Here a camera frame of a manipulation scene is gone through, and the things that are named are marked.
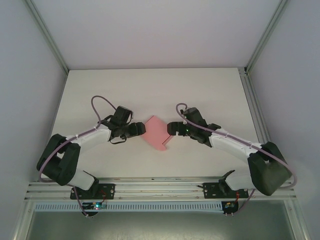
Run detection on pink paper box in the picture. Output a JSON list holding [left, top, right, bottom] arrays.
[[140, 115, 174, 153]]

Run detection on left circuit board green light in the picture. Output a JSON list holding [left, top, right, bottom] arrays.
[[81, 201, 108, 219]]

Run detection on right circuit board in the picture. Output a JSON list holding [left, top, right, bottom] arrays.
[[223, 201, 240, 218]]

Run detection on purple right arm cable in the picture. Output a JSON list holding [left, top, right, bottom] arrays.
[[175, 102, 298, 217]]

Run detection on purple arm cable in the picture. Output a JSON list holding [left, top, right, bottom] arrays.
[[38, 95, 119, 218], [175, 102, 298, 217]]

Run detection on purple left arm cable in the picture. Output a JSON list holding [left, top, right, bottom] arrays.
[[38, 95, 119, 218]]

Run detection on aluminium mounting rail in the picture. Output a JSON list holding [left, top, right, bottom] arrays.
[[24, 176, 298, 201]]

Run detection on aluminium table side rail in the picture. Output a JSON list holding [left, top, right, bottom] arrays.
[[238, 67, 280, 180]]

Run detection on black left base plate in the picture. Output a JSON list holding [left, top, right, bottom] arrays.
[[69, 183, 116, 201]]

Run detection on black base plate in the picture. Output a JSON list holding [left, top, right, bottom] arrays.
[[69, 183, 116, 201], [197, 182, 250, 200]]

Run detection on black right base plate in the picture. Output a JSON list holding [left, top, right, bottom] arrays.
[[197, 182, 250, 200]]

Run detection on white slotted cable duct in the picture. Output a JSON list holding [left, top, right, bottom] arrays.
[[33, 201, 224, 214]]

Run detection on aluminium frame post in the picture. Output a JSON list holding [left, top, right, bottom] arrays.
[[24, 0, 70, 76], [243, 0, 288, 75]]

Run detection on aluminium frame leg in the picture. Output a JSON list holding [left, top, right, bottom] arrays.
[[12, 199, 36, 240], [284, 199, 312, 240]]

